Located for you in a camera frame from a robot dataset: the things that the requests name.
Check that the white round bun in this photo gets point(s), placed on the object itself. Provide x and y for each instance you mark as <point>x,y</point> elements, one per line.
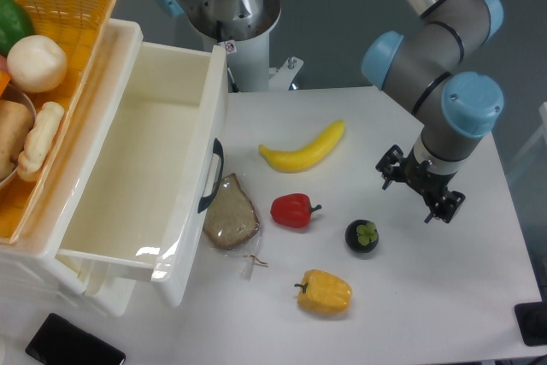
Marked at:
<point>37,64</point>

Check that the yellow banana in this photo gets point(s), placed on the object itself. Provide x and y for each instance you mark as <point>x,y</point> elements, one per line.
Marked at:
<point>295,161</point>

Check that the black object at right edge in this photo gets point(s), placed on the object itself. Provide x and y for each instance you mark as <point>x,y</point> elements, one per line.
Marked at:
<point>531,319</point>

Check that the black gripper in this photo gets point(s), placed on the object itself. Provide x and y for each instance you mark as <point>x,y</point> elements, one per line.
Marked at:
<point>395,167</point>

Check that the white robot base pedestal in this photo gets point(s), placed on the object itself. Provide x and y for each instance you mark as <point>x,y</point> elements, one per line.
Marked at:
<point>242,28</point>

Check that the bagged brown bread slice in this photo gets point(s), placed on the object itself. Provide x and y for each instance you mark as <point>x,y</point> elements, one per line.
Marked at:
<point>233,226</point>

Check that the yellow bell pepper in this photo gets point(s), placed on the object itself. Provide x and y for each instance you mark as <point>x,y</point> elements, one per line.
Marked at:
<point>323,293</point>

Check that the green bell pepper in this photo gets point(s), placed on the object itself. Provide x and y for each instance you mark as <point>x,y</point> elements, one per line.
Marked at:
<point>15,25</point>

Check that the dark purple mangosteen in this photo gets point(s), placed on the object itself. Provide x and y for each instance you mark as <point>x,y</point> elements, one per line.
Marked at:
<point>361,236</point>

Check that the white plastic drawer cabinet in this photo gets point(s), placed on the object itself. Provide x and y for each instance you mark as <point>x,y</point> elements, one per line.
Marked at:
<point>33,268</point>

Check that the cream peanut-shaped pastry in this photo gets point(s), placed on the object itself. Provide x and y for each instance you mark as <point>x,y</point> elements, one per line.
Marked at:
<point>39,141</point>

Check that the brown bread roll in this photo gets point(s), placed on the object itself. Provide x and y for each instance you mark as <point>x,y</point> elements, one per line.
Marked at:
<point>16,122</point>

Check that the orange wicker basket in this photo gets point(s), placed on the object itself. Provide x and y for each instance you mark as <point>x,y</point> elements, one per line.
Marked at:
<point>77,26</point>

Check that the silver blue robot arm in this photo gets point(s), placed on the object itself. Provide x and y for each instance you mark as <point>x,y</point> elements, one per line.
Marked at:
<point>456,110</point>

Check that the black smartphone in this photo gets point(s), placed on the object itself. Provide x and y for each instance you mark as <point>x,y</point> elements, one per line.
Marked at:
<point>58,341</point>

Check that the white open drawer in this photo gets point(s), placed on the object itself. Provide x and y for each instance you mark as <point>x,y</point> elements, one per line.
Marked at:
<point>140,217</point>

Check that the red bell pepper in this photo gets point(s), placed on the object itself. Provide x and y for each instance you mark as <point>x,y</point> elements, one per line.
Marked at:
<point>293,210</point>

